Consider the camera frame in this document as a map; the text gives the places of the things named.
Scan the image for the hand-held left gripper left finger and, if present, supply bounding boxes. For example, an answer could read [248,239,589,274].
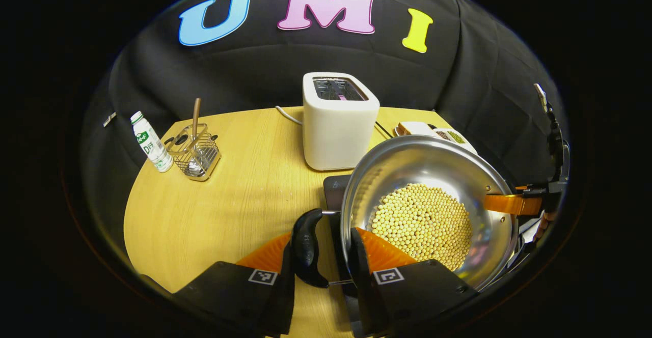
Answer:
[143,233,297,337]

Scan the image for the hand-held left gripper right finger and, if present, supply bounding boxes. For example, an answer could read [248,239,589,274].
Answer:
[348,227,480,337]

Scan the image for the black induction cooktop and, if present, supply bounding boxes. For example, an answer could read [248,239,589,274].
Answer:
[322,175,357,298]

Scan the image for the stainless steel pot black handles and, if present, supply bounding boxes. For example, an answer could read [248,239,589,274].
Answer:
[291,134,520,290]

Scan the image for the white divided dish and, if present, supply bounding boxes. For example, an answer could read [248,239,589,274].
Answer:
[432,127,479,155]

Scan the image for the pile of yellow soybeans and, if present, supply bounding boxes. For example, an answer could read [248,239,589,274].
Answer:
[369,183,473,271]

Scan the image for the white toaster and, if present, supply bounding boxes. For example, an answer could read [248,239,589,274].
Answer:
[302,72,381,171]

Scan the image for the white plastic bottle green label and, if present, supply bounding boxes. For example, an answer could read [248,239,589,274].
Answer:
[130,111,174,173]

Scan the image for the black backdrop cloth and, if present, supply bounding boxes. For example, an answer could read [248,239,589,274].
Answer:
[79,0,570,211]

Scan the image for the wire mesh basket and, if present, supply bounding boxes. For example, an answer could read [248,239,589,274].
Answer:
[166,123,222,182]

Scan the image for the white power cable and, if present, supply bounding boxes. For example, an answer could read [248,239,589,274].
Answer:
[275,105,305,126]

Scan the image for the wooden handled spoon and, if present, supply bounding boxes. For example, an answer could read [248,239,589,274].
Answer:
[187,98,204,173]

